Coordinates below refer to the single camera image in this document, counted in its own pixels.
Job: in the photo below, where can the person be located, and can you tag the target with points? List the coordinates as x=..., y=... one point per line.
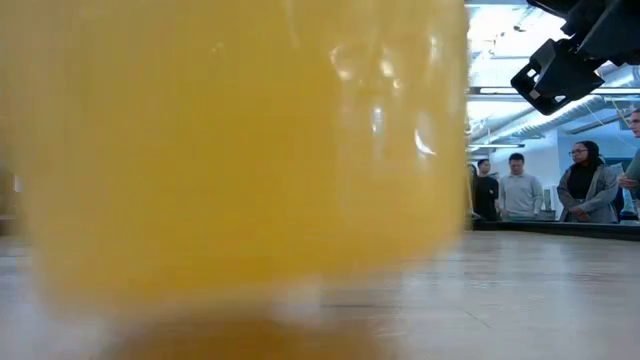
x=486, y=195
x=587, y=190
x=520, y=195
x=635, y=170

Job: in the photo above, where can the ceiling light bar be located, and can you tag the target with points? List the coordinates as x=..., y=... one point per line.
x=490, y=90
x=495, y=145

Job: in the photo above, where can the yellow plastic mini bowl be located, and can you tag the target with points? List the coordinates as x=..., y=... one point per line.
x=225, y=150

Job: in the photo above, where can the black aluminium table frame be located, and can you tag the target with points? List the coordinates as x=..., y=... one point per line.
x=550, y=229

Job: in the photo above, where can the ceiling duct pipe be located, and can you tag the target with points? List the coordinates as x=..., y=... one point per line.
x=530, y=125

